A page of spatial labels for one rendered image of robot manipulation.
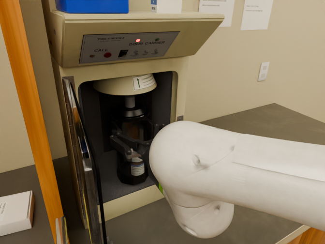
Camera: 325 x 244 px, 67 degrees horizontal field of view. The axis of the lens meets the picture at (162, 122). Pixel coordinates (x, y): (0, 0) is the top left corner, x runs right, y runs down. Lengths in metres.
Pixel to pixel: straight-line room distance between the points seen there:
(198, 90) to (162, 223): 0.75
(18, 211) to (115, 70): 0.50
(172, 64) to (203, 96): 0.73
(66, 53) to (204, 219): 0.36
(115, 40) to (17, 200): 0.60
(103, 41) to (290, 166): 0.35
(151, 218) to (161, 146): 0.48
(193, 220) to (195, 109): 0.98
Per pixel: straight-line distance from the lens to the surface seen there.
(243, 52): 1.46
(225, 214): 0.43
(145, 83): 0.64
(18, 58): 0.44
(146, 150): 0.57
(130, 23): 0.45
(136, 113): 0.67
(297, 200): 0.29
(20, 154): 1.10
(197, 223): 0.42
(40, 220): 0.86
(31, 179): 1.02
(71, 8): 0.42
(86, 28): 0.43
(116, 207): 0.78
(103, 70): 0.56
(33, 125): 0.48
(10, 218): 0.84
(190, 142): 0.32
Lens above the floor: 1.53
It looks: 27 degrees down
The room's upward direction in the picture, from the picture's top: 2 degrees clockwise
